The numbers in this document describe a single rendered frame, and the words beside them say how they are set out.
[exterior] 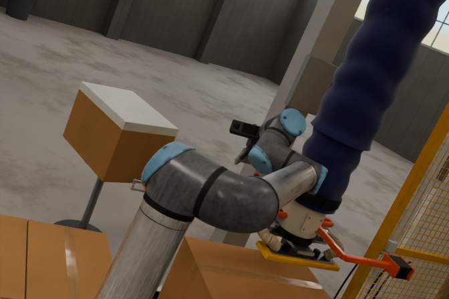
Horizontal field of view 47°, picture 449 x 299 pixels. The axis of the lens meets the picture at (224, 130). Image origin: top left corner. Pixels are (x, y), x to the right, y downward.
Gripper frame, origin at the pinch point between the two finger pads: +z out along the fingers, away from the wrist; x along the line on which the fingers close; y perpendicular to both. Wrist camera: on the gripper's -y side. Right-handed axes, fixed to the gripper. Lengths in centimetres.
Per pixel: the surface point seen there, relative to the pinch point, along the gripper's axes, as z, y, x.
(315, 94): 62, 51, 76
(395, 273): -14, 68, -22
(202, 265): 22.5, 10.4, -41.7
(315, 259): 3, 45, -26
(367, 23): -40, 14, 45
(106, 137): 132, -36, 22
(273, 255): 0.5, 26.7, -31.9
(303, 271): 35, 59, -24
